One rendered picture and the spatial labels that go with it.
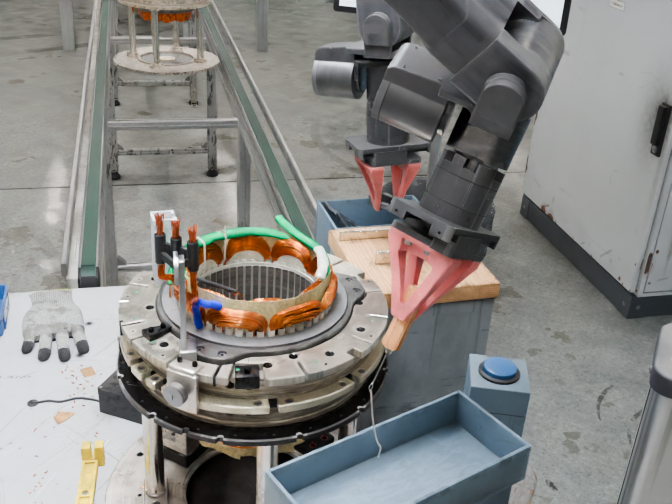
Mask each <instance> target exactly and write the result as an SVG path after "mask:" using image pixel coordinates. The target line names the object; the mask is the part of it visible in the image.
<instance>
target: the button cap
mask: <svg viewBox="0 0 672 504"><path fill-rule="evenodd" d="M483 371H484V372H485V373H486V374H487V375H488V376H490V377H492V378H495V379H499V380H509V379H512V378H514V377H515V376H516V372H517V367H516V365H515V364H514V363H513V362H512V361H511V360H509V359H507V358H504V357H490V358H488V359H486V360H485V361H484V364H483Z"/></svg>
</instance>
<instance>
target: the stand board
mask: <svg viewBox="0 0 672 504"><path fill-rule="evenodd" d="M383 228H391V226H379V227H365V228H351V229H337V230H329V235H328V244H329V246H330V248H331V249H332V251H333V253H334V254H335V256H336V257H338V258H341V259H343V262H344V261H347V262H349V263H351V264H353V265H354V266H356V267H357V268H359V269H361V270H362V271H363V272H365V279H363V280H366V279H371V278H372V279H373V280H374V281H375V282H376V284H377V285H378V286H379V287H380V289H381V290H382V292H383V294H384V296H385V298H386V301H387V305H388V308H391V283H392V277H391V264H390V263H389V264H378V265H376V264H375V254H376V251H387V250H389V238H377V239H364V240H350V241H339V232H342V231H355V230H369V229H383ZM430 271H431V266H430V265H429V264H427V261H425V260H424V262H423V265H422V269H421V273H420V277H419V280H418V285H417V286H418V287H419V286H420V285H421V283H422V282H423V281H424V279H425V278H426V277H427V275H428V274H429V273H430ZM499 289H500V282H499V281H498V280H497V279H496V278H495V277H494V275H493V274H492V273H491V272H490V271H489V270H488V269H487V268H486V267H485V266H484V265H483V264H482V262H481V263H480V265H479V267H478V269H477V270H476V271H474V272H473V273H472V274H470V275H469V276H468V277H467V278H465V279H464V280H463V281H462V282H460V283H459V284H458V285H456V286H455V287H454V288H453V289H451V290H450V291H449V292H447V293H446V294H445V295H444V296H442V297H441V298H440V299H439V300H438V301H437V302H435V303H434V304H437V303H447V302H457V301H467V300H477V299H487V298H497V297H498V295H499Z"/></svg>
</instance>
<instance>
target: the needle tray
mask: <svg viewBox="0 0 672 504"><path fill-rule="evenodd" d="M374 426H375V432H376V437H377V440H378V442H379V444H380V445H381V452H380V456H379V457H378V453H379V450H380V447H379V445H378V444H377V443H376V442H377V441H376V440H375V437H374V436H375V435H374V432H373V426H372V427H369V428H367V429H364V430H362V431H360V432H357V433H355V434H352V435H350V436H348V437H345V438H343V439H340V440H338V441H336V442H333V443H331V444H328V445H326V446H324V447H321V448H319V449H316V450H314V451H312V452H309V453H307V454H304V455H302V456H300V457H297V458H295V459H292V460H290V461H288V462H285V463H283V464H280V465H278V466H276V467H273V468H271V469H269V470H266V471H265V484H264V504H478V503H480V502H481V501H483V500H485V499H487V498H489V497H491V496H493V495H495V494H497V493H499V492H501V491H502V490H504V489H506V488H508V487H510V486H512V485H514V484H516V483H518V482H520V481H522V480H523V479H525V476H526V471H527V466H528V462H529V457H530V452H531V447H532V445H530V444H529V443H528V442H526V441H525V440H524V439H522V438H521V437H520V436H519V435H517V434H516V433H515V432H513V431H512V430H511V429H509V428H508V427H507V426H506V425H504V424H503V423H502V422H500V421H499V420H498V419H496V418H495V417H494V416H493V415H491V414H490V413H489V412H487V411H486V410H485V409H483V408H482V407H481V406H479V405H478V404H477V403H476V402H474V401H473V400H472V399H470V398H469V397H468V396H466V395H465V394H464V393H463V392H461V391H460V390H458V391H456V392H453V393H451V394H448V395H446V396H444V397H441V398H439V399H436V400H434V401H432V402H429V403H427V404H424V405H422V406H420V407H417V408H415V409H412V410H410V411H408V412H405V413H403V414H400V415H398V416H396V417H393V418H391V419H388V420H386V421H384V422H381V423H379V424H376V425H374Z"/></svg>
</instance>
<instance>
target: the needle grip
mask: <svg viewBox="0 0 672 504"><path fill-rule="evenodd" d="M417 289H418V286H416V285H411V284H410V285H409V286H408V288H407V290H406V292H405V294H404V296H403V302H404V303H406V301H407V300H408V299H409V298H410V297H411V296H412V295H413V293H414V292H415V291H416V290H417ZM419 308H420V307H419ZM419 308H418V309H417V310H416V311H415V312H414V313H413V314H412V315H411V316H410V317H409V318H408V319H407V320H405V321H401V320H399V319H398V318H396V317H395V316H394V317H393V320H392V322H391V324H390V326H389V328H388V330H387V332H386V334H385V336H384V338H383V341H382V344H383V345H384V346H385V347H386V348H388V349H391V350H393V351H398V350H400V348H401V346H402V344H403V342H404V340H405V337H406V335H407V333H408V331H409V329H410V327H411V325H412V323H413V321H414V319H415V317H416V315H417V313H418V311H419Z"/></svg>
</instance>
